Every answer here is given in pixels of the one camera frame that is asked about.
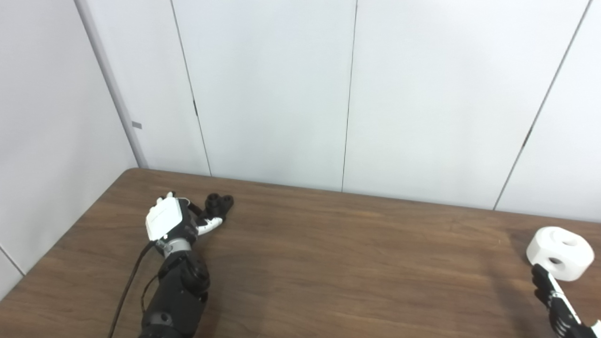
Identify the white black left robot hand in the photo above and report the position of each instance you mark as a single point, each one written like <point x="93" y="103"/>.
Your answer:
<point x="164" y="218"/>

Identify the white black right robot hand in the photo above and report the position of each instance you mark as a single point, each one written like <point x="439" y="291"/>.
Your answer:
<point x="561" y="314"/>

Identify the round white piece with holes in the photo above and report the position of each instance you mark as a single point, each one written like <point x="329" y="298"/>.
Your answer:
<point x="544" y="246"/>

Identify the black flanged holder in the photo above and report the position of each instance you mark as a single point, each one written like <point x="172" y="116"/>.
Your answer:
<point x="218" y="204"/>

